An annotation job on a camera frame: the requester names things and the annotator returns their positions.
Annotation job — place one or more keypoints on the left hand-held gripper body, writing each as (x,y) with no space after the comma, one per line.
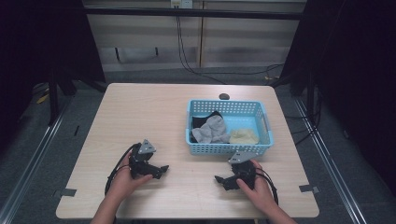
(141,158)

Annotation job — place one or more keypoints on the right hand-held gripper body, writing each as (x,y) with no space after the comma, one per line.
(243,168)

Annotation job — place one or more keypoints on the cream yellow sock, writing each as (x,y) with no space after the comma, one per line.
(244,136)

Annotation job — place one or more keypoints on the light blue plastic basket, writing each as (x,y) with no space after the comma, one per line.
(243,124)

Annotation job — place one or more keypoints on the grey sock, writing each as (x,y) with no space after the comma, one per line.
(211,129)

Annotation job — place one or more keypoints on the black sock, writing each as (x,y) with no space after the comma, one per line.
(197,121)

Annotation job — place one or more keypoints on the person's right hand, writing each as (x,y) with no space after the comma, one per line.
(257,189)

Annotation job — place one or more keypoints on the person's left hand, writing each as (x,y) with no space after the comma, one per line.
(124,182)

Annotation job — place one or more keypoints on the grey tape strip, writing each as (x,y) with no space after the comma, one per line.
(65,193)
(308,188)

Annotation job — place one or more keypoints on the black round table grommet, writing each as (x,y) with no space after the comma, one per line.
(224,96)

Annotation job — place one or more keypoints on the black metal stand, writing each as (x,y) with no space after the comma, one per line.
(53,96)

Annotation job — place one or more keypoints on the black curtain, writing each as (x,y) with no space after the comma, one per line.
(351,77)
(46,46)

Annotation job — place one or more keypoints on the black horizontal bar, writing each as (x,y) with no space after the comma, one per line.
(193,13)

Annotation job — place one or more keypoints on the metal floor rail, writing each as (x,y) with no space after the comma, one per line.
(29,165)
(333,165)

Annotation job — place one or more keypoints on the white wall socket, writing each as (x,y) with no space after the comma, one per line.
(181,3)

